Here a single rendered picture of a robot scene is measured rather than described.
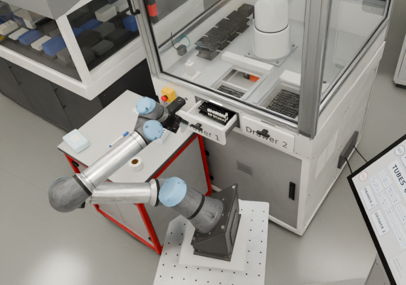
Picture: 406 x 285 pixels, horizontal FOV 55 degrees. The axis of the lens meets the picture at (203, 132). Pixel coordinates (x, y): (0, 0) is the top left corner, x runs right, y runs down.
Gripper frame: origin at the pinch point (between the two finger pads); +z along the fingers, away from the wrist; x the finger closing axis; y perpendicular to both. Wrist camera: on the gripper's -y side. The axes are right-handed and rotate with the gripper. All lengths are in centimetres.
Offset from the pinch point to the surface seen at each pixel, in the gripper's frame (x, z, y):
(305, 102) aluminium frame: 50, 1, -28
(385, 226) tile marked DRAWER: 97, -5, 5
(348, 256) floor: 83, 100, 30
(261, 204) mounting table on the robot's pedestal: 47, 15, 20
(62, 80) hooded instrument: -104, 9, 7
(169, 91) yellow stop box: -31.0, 19.0, -13.1
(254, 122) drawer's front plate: 24.7, 18.7, -14.4
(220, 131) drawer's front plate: 13.4, 11.8, -3.5
